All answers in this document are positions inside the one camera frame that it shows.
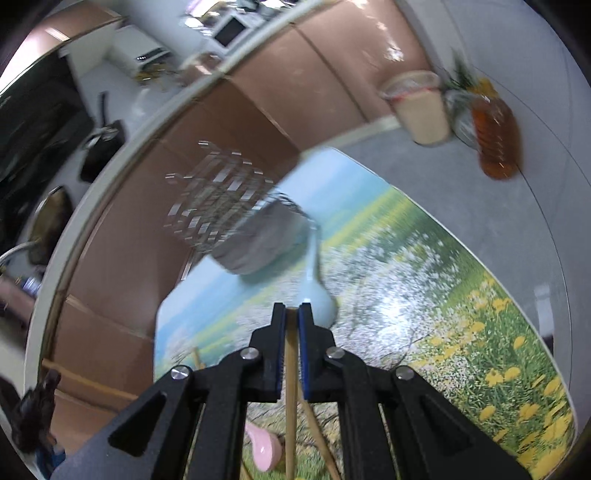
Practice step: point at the black glass range hood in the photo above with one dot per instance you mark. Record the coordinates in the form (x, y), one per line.
(32, 147)

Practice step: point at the plastic bag with green onions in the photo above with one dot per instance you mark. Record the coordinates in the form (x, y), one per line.
(459, 110)

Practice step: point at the light blue ceramic spoon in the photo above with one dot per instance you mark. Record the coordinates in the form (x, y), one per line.
(321, 300)

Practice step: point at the amber oil bottle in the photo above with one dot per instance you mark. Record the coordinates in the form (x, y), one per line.
(496, 138)

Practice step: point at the brown kitchen cabinet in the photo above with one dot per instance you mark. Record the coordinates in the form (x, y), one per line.
(286, 69)

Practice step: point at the pink ceramic spoon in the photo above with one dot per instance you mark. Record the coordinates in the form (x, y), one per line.
(264, 446)

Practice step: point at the white microwave oven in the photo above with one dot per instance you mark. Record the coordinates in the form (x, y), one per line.
(229, 31)

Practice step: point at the flower meadow printed mat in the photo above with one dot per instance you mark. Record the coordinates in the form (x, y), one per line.
(415, 300)

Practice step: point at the metal wok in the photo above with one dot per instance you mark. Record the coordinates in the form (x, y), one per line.
(48, 221)

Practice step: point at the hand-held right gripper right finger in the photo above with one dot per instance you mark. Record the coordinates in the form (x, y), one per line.
(303, 355)

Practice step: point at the black frying pan with lid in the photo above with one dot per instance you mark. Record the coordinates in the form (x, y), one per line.
(99, 152)

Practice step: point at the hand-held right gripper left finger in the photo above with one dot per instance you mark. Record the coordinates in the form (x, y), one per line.
(279, 355)

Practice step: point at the white water heater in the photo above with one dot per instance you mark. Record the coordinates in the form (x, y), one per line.
(131, 48)

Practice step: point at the beige trash bin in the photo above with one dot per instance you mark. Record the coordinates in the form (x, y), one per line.
(422, 113)

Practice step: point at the brown hood casing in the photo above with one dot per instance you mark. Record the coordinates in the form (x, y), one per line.
(69, 39)

